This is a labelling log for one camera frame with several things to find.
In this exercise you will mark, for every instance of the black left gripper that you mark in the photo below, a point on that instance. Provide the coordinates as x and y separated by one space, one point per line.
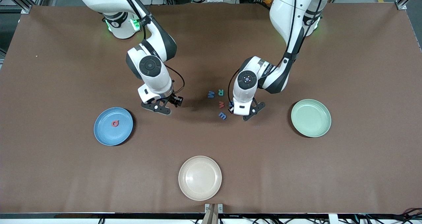
231 111

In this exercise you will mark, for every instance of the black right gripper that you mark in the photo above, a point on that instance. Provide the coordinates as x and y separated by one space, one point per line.
172 98

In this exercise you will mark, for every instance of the blue foam small m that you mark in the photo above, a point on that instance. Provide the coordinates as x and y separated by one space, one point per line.
223 115

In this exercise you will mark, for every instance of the red foam small w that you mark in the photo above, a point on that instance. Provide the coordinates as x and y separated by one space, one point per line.
221 104

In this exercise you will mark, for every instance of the green foam letter R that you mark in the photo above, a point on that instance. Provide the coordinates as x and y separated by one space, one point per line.
221 92

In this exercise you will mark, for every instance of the blue foam capital W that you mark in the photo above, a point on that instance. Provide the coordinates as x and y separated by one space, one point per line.
211 94

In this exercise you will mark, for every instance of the red foam letter Q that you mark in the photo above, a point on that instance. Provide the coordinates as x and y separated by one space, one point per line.
113 123

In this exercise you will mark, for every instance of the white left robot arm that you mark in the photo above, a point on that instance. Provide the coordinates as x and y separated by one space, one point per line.
286 16

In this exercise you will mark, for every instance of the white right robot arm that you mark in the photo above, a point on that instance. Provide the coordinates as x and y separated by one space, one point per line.
151 66

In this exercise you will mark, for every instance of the beige plate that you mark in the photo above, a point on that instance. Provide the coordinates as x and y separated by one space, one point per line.
200 178

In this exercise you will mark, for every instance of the blue plate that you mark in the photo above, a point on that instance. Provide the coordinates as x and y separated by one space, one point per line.
108 135

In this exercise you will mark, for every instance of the green plate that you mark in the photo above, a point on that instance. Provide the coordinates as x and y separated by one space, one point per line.
311 118

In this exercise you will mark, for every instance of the brown table cover sheet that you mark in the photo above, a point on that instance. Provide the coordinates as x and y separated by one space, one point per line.
211 145

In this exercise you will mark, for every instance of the white label tag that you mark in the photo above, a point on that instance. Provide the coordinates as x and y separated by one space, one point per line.
333 219

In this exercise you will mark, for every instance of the metal table edge bracket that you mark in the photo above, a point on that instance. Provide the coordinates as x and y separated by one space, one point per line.
220 208

